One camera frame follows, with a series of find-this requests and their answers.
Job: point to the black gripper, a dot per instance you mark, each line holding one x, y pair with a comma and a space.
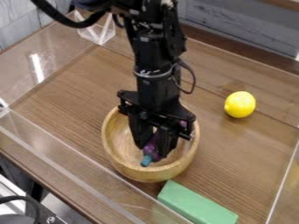
153, 106

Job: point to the purple toy eggplant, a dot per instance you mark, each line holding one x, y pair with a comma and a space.
149, 150

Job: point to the brown wooden bowl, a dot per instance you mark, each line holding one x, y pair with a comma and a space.
125, 156

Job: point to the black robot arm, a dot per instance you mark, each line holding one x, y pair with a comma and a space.
153, 32

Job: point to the yellow lemon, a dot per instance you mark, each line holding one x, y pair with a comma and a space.
240, 104

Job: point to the green rectangular block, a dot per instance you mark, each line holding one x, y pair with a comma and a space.
192, 206

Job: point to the clear acrylic corner bracket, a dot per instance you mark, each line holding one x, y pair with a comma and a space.
100, 32

